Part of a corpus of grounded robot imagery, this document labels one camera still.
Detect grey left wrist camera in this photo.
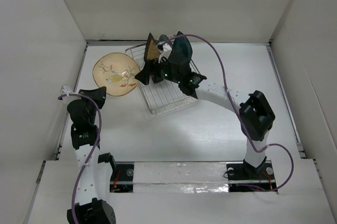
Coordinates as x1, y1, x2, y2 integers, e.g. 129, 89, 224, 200
57, 85, 73, 100

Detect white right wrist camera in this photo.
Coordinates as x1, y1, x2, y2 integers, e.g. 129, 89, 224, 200
157, 42, 172, 62

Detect beige plate with orange leaves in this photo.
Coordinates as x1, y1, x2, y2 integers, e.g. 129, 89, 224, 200
92, 52, 140, 96

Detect metal rail at table front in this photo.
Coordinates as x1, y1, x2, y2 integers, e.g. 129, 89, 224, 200
110, 174, 276, 186

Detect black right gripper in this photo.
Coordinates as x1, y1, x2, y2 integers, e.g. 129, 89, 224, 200
134, 55, 181, 86

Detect brown square plate black rim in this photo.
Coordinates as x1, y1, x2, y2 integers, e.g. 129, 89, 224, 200
143, 33, 161, 62

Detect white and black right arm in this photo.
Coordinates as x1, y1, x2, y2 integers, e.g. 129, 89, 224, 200
136, 43, 275, 178

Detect metal wire dish rack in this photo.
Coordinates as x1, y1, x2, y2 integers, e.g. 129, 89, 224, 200
125, 42, 200, 116

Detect dark teal round plate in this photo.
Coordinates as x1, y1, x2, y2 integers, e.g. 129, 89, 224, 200
158, 34, 170, 44

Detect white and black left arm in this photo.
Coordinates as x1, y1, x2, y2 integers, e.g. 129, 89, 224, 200
66, 86, 117, 223

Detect dark teal square plate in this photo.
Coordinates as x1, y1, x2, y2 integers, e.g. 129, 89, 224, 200
172, 36, 193, 61

